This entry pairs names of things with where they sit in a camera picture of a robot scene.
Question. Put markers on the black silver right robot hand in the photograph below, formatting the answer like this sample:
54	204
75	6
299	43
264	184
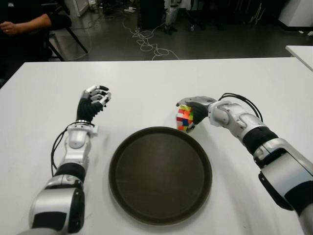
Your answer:
201	107

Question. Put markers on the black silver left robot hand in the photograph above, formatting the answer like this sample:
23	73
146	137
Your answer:
85	107

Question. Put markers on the multicoloured Rubik's cube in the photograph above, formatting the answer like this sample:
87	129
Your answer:
183	117

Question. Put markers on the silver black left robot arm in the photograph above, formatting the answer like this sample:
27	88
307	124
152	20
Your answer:
77	139

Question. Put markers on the person's bare forearm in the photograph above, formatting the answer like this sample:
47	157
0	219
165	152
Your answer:
29	25

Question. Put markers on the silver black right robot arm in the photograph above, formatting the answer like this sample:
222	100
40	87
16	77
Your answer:
269	147

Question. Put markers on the round dark brown plate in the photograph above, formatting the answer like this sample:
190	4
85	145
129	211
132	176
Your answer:
160	176

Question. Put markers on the black chair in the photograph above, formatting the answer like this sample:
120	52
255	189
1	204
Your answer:
61	22

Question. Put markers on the seated person black shirt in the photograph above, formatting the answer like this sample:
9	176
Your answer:
14	49

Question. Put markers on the white cabinet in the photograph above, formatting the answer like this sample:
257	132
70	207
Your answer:
78	7

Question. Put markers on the black cabinet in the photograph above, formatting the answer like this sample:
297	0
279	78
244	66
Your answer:
151	13

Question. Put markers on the white power strip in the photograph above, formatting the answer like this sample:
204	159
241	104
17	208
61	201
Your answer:
129	9

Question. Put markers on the folded metal stand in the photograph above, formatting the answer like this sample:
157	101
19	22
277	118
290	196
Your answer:
256	14

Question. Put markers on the white side table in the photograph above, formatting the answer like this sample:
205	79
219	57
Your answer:
302	55

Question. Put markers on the white machine housing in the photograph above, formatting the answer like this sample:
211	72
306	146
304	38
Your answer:
298	12

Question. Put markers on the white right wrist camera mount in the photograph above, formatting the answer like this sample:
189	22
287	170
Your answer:
215	122

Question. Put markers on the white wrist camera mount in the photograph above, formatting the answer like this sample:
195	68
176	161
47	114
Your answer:
96	131
215	122

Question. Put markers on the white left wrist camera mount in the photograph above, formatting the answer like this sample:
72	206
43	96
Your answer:
96	131

